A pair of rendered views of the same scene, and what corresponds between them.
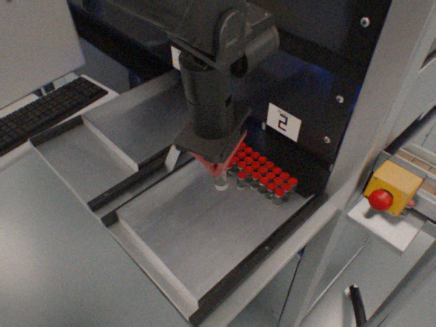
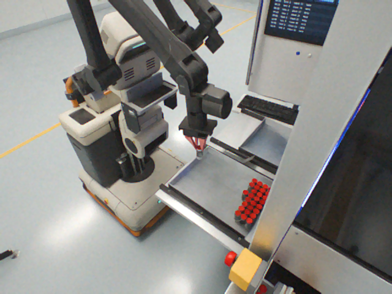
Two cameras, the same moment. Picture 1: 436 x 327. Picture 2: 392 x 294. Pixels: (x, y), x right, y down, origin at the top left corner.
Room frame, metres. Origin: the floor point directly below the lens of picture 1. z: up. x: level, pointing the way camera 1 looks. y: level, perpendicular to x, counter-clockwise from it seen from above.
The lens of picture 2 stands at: (0.28, -0.54, 1.68)
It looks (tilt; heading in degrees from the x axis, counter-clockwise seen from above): 45 degrees down; 82
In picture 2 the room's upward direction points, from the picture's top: straight up
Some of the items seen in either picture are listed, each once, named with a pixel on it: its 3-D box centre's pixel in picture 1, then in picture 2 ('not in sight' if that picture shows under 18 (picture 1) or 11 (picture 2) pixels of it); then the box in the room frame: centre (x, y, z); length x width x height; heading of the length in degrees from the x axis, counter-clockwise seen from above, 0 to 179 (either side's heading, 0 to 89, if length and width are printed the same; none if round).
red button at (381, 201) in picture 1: (381, 198); (232, 260); (0.41, -0.31, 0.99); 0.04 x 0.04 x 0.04; 44
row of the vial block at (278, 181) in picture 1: (258, 174); (253, 204); (0.55, -0.10, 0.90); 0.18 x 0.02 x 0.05; 43
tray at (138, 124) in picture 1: (161, 113); (286, 149); (0.78, 0.16, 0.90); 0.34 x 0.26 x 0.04; 134
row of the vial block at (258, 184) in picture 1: (251, 178); (248, 200); (0.54, -0.08, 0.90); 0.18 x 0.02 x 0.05; 43
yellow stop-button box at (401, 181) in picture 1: (393, 186); (247, 271); (0.44, -0.34, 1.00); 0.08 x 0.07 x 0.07; 134
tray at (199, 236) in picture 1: (217, 207); (223, 186); (0.46, 0.00, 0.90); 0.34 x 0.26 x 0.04; 133
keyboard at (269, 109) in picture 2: (43, 111); (273, 109); (0.89, 0.54, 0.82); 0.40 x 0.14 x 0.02; 142
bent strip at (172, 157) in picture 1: (155, 170); (237, 154); (0.56, 0.15, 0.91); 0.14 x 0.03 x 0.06; 135
